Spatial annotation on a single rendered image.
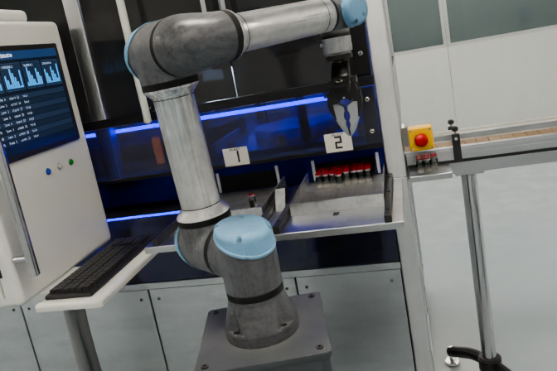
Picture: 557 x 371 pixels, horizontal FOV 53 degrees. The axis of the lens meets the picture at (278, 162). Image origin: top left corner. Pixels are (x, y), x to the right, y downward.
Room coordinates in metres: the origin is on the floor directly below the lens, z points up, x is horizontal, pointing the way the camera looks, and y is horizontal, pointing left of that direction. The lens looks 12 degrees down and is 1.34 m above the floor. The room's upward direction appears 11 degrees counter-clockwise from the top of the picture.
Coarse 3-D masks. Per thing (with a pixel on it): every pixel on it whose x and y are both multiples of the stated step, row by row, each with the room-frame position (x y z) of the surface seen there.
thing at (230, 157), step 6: (222, 150) 1.80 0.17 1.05; (228, 150) 1.79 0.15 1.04; (234, 150) 1.79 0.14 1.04; (240, 150) 1.78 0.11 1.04; (246, 150) 1.78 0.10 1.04; (228, 156) 1.80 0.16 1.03; (234, 156) 1.79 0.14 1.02; (240, 156) 1.79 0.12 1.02; (246, 156) 1.78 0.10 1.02; (228, 162) 1.80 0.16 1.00; (234, 162) 1.79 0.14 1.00; (240, 162) 1.79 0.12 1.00; (246, 162) 1.78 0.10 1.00
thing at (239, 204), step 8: (280, 184) 1.76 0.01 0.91; (232, 192) 1.87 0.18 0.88; (240, 192) 1.85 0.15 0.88; (248, 192) 1.83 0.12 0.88; (256, 192) 1.81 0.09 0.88; (264, 192) 1.79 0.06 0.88; (272, 192) 1.65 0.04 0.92; (224, 200) 1.78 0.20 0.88; (232, 200) 1.76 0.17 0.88; (240, 200) 1.74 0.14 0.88; (248, 200) 1.73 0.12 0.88; (256, 200) 1.71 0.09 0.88; (264, 200) 1.69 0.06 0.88; (232, 208) 1.67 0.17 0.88; (240, 208) 1.65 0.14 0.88; (248, 208) 1.64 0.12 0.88; (256, 208) 1.51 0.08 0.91; (264, 208) 1.54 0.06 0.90
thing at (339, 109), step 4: (336, 104) 1.42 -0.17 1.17; (340, 104) 1.42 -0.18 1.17; (336, 108) 1.42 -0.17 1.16; (340, 108) 1.42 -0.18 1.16; (344, 108) 1.42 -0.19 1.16; (336, 112) 1.42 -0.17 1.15; (340, 112) 1.42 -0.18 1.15; (344, 112) 1.42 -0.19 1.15; (336, 116) 1.42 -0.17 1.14; (340, 116) 1.42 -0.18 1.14; (344, 116) 1.43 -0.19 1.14; (336, 120) 1.43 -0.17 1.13; (340, 120) 1.42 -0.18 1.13; (344, 120) 1.42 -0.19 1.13; (340, 124) 1.42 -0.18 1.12; (344, 124) 1.42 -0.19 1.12; (344, 128) 1.42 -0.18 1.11; (348, 128) 1.42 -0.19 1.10; (348, 132) 1.42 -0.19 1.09
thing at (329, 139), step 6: (342, 132) 1.70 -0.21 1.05; (324, 138) 1.72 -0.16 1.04; (330, 138) 1.71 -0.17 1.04; (336, 138) 1.71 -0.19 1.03; (342, 138) 1.70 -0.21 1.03; (348, 138) 1.70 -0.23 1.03; (330, 144) 1.71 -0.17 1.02; (342, 144) 1.70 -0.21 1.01; (348, 144) 1.70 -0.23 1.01; (330, 150) 1.71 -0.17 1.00; (336, 150) 1.71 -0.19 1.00; (342, 150) 1.70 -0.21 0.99; (348, 150) 1.70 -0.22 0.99
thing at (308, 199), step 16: (384, 176) 1.60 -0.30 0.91; (304, 192) 1.70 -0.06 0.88; (320, 192) 1.66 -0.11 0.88; (336, 192) 1.63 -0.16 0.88; (352, 192) 1.60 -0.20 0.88; (368, 192) 1.57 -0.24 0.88; (384, 192) 1.47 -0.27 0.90; (304, 208) 1.47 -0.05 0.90; (320, 208) 1.46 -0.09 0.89; (336, 208) 1.45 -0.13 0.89; (352, 208) 1.44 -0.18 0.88
